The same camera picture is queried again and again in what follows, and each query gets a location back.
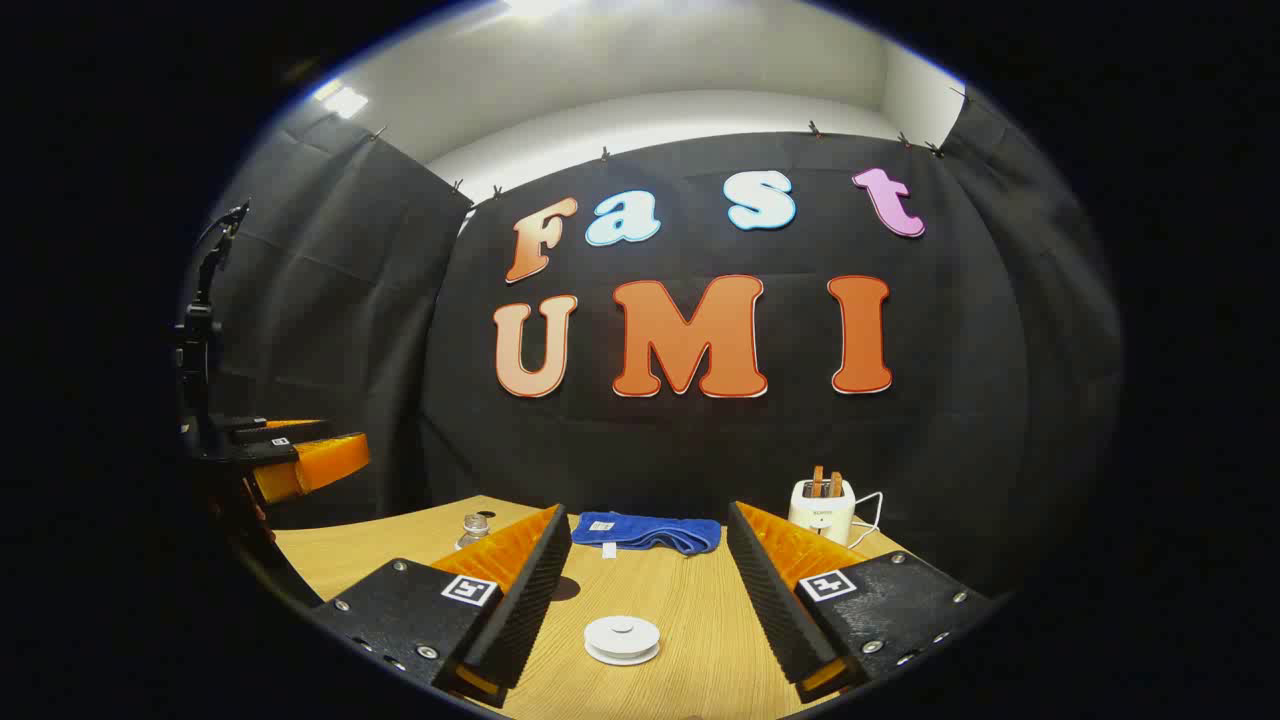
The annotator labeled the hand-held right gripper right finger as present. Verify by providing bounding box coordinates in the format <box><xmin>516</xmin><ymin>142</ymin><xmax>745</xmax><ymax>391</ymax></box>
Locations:
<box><xmin>727</xmin><ymin>500</ymin><xmax>1003</xmax><ymax>707</ymax></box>

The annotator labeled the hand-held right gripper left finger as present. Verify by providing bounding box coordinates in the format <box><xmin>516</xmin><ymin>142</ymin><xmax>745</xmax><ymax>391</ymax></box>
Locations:
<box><xmin>308</xmin><ymin>503</ymin><xmax>574</xmax><ymax>711</ymax></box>

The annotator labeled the white teacup lid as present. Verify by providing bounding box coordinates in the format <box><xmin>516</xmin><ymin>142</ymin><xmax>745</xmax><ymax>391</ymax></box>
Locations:
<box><xmin>584</xmin><ymin>615</ymin><xmax>662</xmax><ymax>653</ymax></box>

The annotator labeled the white toaster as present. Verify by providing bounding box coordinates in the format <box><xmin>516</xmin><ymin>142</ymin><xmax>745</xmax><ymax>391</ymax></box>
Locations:
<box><xmin>788</xmin><ymin>478</ymin><xmax>858</xmax><ymax>547</ymax></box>

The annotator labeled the blue towel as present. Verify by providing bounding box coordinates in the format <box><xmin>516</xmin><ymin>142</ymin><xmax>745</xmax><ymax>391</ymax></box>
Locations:
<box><xmin>572</xmin><ymin>511</ymin><xmax>723</xmax><ymax>558</ymax></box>

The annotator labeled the black backdrop cloth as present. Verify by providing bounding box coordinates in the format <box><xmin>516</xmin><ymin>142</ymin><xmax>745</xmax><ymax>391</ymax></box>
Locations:
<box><xmin>180</xmin><ymin>85</ymin><xmax>1126</xmax><ymax>601</ymax></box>

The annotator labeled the ceiling light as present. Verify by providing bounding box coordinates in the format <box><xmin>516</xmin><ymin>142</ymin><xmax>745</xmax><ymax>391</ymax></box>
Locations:
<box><xmin>312</xmin><ymin>78</ymin><xmax>369</xmax><ymax>121</ymax></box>

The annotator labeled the white toaster cable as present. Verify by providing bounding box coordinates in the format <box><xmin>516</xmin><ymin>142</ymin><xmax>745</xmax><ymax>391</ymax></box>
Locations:
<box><xmin>845</xmin><ymin>490</ymin><xmax>887</xmax><ymax>551</ymax></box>

